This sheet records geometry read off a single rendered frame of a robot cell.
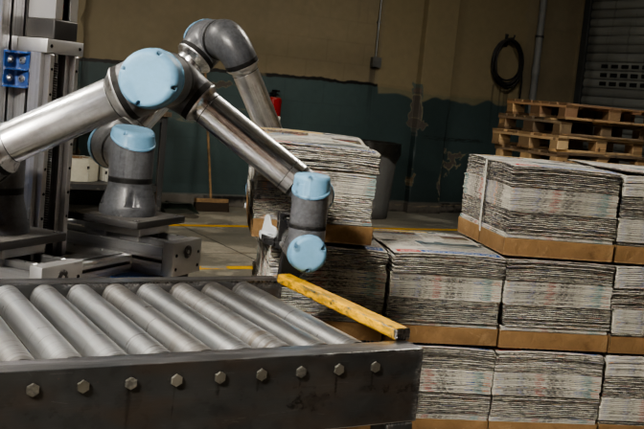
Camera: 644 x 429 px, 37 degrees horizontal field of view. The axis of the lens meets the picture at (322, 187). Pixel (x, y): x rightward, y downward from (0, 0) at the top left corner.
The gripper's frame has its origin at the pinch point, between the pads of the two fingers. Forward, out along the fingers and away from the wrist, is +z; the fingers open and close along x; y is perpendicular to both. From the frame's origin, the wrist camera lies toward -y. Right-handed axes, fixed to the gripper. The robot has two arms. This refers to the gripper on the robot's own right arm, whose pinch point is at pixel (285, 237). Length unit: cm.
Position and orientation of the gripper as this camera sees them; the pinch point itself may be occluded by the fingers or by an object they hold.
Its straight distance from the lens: 223.8
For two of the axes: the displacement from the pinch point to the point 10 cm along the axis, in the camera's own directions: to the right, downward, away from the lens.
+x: -9.8, -0.9, -1.7
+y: 1.1, -9.9, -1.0
